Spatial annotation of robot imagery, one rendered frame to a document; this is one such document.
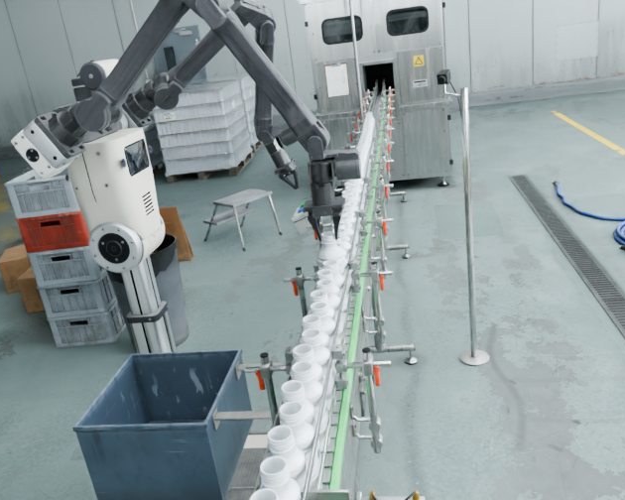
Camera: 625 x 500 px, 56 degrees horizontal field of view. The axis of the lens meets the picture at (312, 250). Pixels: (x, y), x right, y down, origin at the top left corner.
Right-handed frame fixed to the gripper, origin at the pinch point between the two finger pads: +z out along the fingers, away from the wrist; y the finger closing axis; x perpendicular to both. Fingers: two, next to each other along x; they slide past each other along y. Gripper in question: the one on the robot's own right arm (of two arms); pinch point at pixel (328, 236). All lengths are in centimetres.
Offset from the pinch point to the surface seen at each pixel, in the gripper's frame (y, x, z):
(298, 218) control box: -18, 55, 12
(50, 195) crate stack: -186, 172, 22
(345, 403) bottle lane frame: 5.3, -40.5, 21.4
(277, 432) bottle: -1, -70, 5
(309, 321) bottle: -1.1, -34.2, 6.0
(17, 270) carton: -299, 271, 104
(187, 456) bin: -31, -39, 35
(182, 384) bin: -44, -9, 36
